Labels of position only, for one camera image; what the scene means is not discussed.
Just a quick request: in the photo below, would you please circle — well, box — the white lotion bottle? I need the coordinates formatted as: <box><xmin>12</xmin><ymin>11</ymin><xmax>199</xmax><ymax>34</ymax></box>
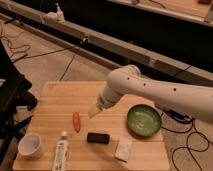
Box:
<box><xmin>52</xmin><ymin>131</ymin><xmax>69</xmax><ymax>171</ymax></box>

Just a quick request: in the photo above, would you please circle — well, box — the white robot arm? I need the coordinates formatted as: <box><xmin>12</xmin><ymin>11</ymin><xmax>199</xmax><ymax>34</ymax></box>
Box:
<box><xmin>88</xmin><ymin>65</ymin><xmax>213</xmax><ymax>123</ymax></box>

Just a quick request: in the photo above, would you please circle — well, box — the orange carrot toy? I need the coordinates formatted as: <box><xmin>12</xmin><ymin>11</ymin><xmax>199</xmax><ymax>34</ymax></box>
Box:
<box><xmin>72</xmin><ymin>112</ymin><xmax>81</xmax><ymax>132</ymax></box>

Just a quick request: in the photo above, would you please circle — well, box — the black rectangular block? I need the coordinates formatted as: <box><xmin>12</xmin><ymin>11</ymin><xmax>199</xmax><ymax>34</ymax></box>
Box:
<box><xmin>87</xmin><ymin>132</ymin><xmax>110</xmax><ymax>144</ymax></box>

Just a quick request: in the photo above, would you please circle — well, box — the wooden table board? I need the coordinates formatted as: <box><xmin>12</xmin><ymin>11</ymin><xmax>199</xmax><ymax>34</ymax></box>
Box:
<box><xmin>13</xmin><ymin>81</ymin><xmax>169</xmax><ymax>171</ymax></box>

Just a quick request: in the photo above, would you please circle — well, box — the green bowl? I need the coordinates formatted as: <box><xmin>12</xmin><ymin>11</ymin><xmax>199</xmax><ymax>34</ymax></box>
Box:
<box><xmin>127</xmin><ymin>104</ymin><xmax>161</xmax><ymax>137</ymax></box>

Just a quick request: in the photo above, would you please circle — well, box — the white paper cup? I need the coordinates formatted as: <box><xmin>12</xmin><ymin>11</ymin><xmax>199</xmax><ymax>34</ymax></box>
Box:
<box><xmin>18</xmin><ymin>133</ymin><xmax>43</xmax><ymax>158</ymax></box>

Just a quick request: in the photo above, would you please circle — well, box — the black chair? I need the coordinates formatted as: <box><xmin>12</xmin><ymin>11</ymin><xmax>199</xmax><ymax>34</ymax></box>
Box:
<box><xmin>0</xmin><ymin>40</ymin><xmax>37</xmax><ymax>164</ymax></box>

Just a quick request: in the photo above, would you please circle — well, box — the blue black plug box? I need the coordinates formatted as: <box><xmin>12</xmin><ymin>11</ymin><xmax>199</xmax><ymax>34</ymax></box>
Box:
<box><xmin>166</xmin><ymin>110</ymin><xmax>193</xmax><ymax>124</ymax></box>

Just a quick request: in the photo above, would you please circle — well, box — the grey metal rail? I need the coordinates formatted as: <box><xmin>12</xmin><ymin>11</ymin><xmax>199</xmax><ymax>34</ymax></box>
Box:
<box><xmin>0</xmin><ymin>0</ymin><xmax>213</xmax><ymax>87</ymax></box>

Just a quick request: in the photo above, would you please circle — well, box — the black floor cable left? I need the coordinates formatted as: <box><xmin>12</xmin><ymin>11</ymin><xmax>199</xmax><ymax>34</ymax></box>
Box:
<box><xmin>0</xmin><ymin>24</ymin><xmax>88</xmax><ymax>82</ymax></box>

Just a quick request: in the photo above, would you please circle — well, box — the white object on rail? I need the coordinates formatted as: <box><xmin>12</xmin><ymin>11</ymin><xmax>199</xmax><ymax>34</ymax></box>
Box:
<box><xmin>46</xmin><ymin>4</ymin><xmax>65</xmax><ymax>22</ymax></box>

